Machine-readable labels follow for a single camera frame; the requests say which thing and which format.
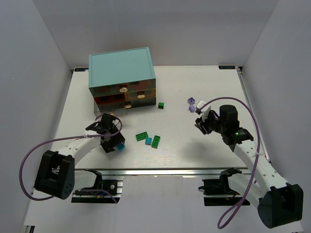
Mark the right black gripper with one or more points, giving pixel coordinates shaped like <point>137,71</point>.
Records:
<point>202,124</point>

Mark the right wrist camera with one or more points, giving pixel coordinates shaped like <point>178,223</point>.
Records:
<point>202,109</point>

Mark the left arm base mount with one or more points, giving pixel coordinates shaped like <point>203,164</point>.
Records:
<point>92,186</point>

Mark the long cyan lego brick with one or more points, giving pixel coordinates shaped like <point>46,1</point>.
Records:
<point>120,146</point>

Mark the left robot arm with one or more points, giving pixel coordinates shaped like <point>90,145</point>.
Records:
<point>56,173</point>

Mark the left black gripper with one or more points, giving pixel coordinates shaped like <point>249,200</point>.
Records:
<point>112,141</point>

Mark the green long lego brick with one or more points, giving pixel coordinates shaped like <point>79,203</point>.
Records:
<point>141,136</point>

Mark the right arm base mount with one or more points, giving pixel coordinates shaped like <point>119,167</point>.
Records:
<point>217,191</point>

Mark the small cyan lego brick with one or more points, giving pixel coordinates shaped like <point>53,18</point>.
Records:
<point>148,141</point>

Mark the small green lego cube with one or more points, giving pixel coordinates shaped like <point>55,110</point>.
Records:
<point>161,105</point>

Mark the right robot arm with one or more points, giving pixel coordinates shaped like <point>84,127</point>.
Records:
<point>277,201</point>

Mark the purple lego brick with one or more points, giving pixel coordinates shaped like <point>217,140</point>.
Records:
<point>191,108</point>
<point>191,100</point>

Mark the teal drawer cabinet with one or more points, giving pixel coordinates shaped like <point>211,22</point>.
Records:
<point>122,66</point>

